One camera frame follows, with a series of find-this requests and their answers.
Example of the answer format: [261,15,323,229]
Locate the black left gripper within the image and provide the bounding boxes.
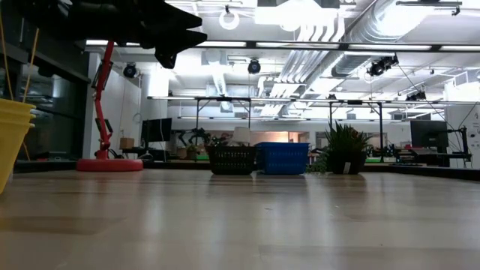
[108,0,209,71]

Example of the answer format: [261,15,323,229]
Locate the red desk lamp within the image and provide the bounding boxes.
[76,40,145,173]

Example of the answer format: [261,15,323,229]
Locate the black background rig frame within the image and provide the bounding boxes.
[328,99,385,163]
[194,96,253,131]

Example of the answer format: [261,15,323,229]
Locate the blue plastic basket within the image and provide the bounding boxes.
[255,141,311,176]

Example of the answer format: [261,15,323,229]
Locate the black computer monitor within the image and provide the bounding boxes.
[409,119,450,150]
[140,117,173,144]

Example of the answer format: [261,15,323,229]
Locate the black overhead light bar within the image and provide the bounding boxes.
[85,39,480,53]

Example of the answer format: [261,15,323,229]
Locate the potted green succulent plant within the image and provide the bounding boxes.
[305,120,373,176]

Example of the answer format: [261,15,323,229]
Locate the brown cardboard box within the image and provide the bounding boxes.
[118,136,136,151]

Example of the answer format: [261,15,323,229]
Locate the silver ventilation duct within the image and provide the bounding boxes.
[331,0,417,79]

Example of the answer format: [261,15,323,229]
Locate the white ring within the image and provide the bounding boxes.
[218,7,241,32]

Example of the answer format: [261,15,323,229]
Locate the yellow plastic basket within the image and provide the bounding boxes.
[0,121,35,195]
[0,111,37,125]
[0,97,37,115]

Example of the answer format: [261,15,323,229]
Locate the black plastic basket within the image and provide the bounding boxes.
[205,145,259,176]

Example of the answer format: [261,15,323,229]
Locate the black aluminium table frame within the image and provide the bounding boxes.
[13,159,480,182]

